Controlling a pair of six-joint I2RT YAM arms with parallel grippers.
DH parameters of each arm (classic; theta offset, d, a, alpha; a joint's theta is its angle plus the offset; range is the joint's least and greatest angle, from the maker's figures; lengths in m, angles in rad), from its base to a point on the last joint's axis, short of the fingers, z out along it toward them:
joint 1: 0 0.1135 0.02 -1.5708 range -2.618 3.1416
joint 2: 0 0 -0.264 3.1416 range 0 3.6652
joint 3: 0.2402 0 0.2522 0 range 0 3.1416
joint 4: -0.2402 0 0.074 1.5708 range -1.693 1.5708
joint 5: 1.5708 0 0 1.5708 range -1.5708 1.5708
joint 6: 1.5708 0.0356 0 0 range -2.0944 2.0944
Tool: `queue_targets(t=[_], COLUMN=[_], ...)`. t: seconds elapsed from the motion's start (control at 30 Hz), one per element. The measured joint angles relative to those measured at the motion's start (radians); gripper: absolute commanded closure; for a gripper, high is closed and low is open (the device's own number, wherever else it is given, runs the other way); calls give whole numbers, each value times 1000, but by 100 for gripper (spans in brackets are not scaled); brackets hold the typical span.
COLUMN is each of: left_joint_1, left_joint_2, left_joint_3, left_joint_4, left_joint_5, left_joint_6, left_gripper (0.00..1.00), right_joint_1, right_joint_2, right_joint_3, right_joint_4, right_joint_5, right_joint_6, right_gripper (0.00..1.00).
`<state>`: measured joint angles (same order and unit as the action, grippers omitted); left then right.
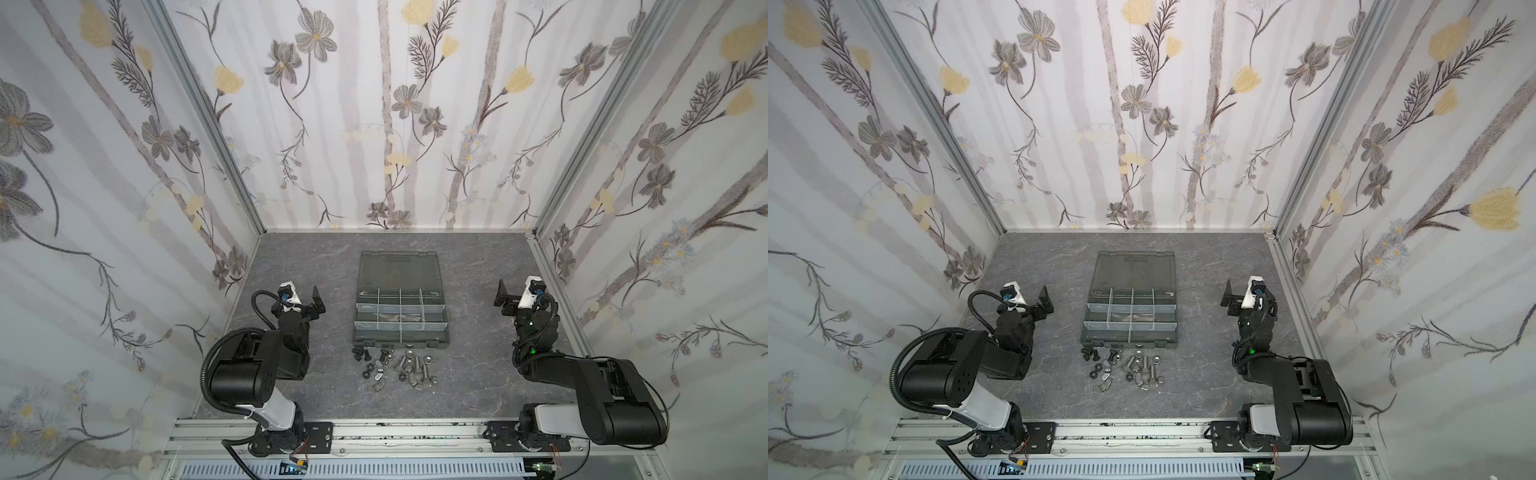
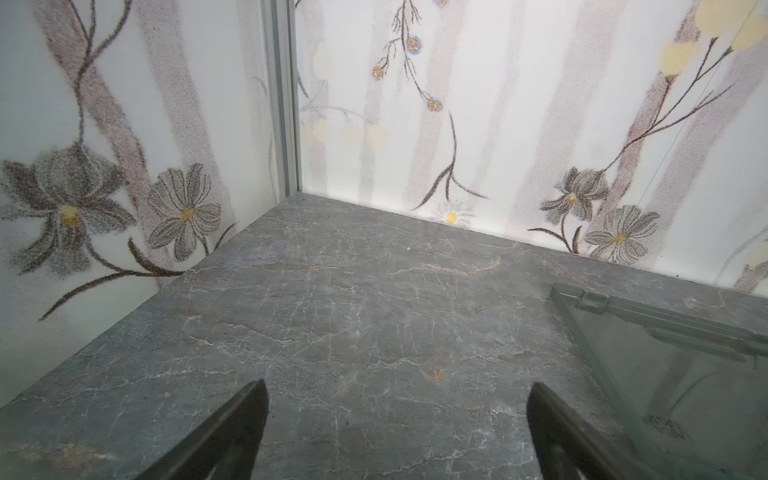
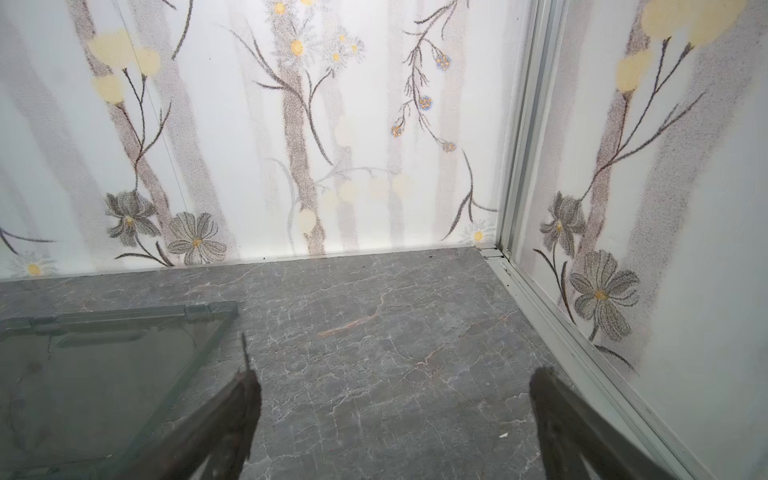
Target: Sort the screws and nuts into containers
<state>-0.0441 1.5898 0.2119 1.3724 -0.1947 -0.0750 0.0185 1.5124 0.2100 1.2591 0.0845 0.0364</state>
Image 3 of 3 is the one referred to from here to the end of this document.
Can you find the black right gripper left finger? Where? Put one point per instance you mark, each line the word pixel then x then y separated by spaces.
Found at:
pixel 215 441

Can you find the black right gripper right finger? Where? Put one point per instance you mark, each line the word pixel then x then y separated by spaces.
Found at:
pixel 575 440

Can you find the green transparent compartment box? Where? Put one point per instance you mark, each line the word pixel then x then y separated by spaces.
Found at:
pixel 81 394

